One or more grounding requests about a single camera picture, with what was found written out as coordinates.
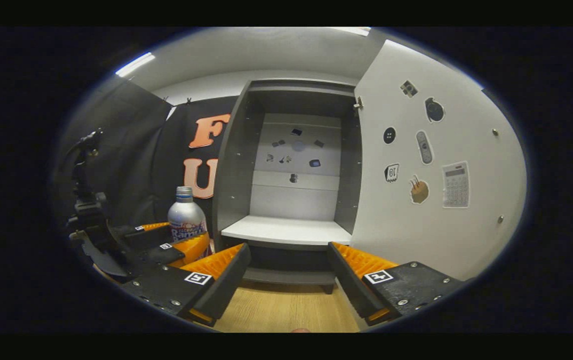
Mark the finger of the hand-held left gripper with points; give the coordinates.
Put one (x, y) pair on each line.
(141, 237)
(151, 255)

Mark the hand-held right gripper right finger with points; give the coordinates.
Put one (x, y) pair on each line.
(349, 285)

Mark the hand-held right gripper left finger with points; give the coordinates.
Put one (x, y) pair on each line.
(226, 285)

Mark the pink and white bottle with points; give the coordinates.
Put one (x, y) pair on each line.
(186, 215)

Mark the grey cabinet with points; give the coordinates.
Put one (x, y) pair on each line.
(296, 200)

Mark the cream cabinet door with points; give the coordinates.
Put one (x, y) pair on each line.
(466, 240)

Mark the white cabinet shelf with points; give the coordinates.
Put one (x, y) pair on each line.
(286, 230)

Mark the metal door hinge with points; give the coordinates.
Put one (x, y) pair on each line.
(358, 105)

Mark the black backdrop cloth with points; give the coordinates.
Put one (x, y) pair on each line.
(131, 165)

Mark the ceiling light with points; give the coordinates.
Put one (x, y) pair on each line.
(354, 30)
(135, 64)

